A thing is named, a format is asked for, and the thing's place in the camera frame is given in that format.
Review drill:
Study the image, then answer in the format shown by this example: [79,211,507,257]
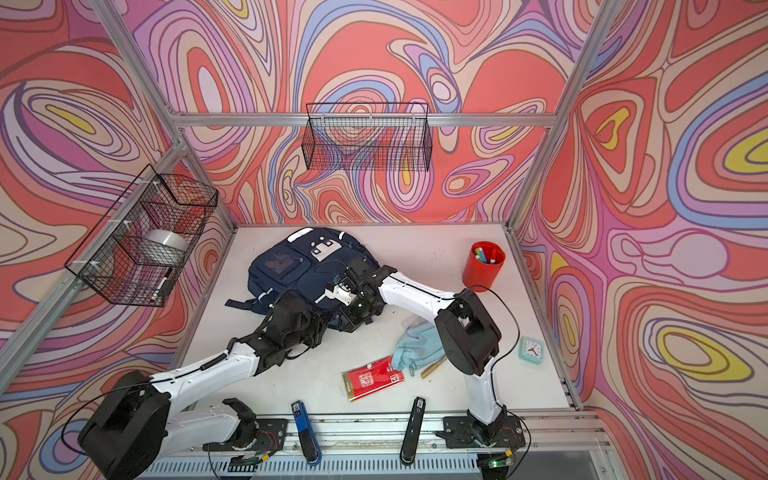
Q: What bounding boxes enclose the red packet with white label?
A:
[342,356,405,402]

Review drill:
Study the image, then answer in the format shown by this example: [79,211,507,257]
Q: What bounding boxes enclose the silver tape roll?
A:
[140,229,189,267]

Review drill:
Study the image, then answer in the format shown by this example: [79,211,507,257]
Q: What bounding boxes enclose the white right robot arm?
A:
[318,260,503,430]

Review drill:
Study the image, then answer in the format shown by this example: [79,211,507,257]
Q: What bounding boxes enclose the black wire basket on rear wall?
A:
[301,101,433,172]

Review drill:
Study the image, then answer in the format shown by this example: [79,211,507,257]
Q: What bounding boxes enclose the black wire basket on left wall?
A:
[65,166,219,308]

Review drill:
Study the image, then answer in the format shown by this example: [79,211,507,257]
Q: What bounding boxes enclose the navy blue backpack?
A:
[225,227,383,333]

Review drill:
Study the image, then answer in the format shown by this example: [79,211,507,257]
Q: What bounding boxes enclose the mint green small clock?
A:
[518,336,546,365]

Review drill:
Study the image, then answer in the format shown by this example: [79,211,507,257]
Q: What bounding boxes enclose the wooden pencil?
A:
[420,356,447,379]

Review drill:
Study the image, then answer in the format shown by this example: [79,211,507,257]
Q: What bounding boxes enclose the black stapler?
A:
[399,397,426,466]

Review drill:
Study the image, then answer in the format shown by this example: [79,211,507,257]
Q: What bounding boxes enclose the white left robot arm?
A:
[77,290,332,479]

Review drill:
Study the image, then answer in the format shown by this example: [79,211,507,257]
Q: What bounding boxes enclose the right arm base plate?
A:
[436,414,527,451]

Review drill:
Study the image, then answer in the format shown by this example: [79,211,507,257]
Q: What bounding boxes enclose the clear plastic pen box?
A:
[401,314,429,330]

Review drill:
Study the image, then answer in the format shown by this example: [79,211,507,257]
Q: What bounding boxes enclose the blue stapler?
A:
[291,400,322,466]

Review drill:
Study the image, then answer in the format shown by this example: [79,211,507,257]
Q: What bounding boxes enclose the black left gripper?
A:
[282,306,333,353]

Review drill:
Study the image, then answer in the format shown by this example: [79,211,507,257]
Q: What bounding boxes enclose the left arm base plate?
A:
[202,418,288,455]

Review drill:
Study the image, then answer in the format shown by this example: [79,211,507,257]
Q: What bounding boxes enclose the black wire basket on wall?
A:
[301,101,433,172]
[65,166,219,308]

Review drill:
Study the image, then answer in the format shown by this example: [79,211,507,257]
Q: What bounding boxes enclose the red pen cup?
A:
[462,241,506,292]

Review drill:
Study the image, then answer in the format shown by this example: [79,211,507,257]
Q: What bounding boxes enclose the light blue pencil case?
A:
[391,320,445,373]

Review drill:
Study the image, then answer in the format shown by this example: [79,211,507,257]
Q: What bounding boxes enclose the black marker in left basket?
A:
[151,267,173,304]

